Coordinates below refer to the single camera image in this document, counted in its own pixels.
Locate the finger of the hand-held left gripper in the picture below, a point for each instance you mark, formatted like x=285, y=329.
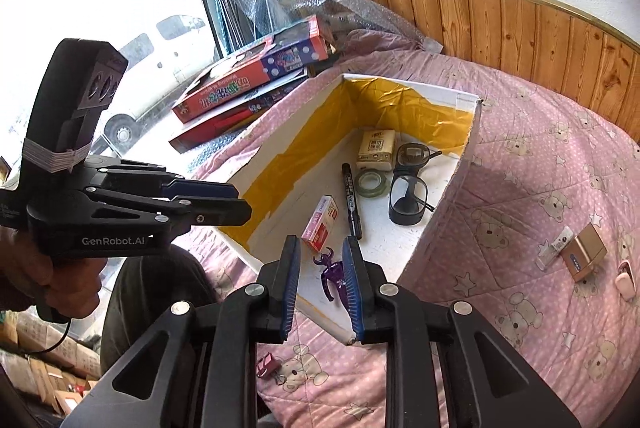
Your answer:
x=220, y=214
x=210, y=191

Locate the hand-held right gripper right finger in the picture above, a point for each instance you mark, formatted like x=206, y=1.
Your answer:
x=350, y=293

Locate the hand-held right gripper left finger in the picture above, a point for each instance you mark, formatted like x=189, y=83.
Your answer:
x=292, y=288

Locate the purple toy figure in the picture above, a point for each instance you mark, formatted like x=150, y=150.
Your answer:
x=330, y=278

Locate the white red staples box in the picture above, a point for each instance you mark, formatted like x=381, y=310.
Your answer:
x=320, y=223

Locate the black marker pen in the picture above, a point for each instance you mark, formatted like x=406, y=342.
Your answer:
x=351, y=200

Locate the black frame glasses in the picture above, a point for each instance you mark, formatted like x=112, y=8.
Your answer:
x=400, y=213

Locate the green tape roll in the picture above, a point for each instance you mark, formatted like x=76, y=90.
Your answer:
x=361, y=185

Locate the white cardboard box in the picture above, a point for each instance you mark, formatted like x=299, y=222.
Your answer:
x=310, y=143

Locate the yellow tissue packet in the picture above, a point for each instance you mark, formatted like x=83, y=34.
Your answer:
x=376, y=150

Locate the person's left hand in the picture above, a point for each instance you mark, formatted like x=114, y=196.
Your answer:
x=20, y=270

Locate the flat red toy box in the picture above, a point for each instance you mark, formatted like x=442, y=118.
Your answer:
x=220, y=125

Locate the pink binder clip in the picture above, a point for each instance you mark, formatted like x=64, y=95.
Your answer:
x=266, y=365

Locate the white van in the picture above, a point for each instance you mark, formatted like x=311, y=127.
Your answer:
x=150, y=58

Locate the person's dark trouser leg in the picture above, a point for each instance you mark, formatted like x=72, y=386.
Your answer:
x=150, y=293

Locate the red blue dotted toy box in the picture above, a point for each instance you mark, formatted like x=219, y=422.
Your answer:
x=250, y=68

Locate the small white tube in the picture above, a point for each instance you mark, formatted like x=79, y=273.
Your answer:
x=552, y=248

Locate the gold square box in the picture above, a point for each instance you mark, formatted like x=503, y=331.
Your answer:
x=582, y=253

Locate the pile of cardboard boxes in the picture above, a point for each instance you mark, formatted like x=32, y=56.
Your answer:
x=45, y=373

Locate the pink bear print blanket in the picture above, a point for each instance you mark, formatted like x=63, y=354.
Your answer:
x=550, y=148

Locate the pink case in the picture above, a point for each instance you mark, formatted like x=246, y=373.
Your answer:
x=626, y=280

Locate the wooden headboard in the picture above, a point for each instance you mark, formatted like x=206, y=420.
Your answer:
x=525, y=28

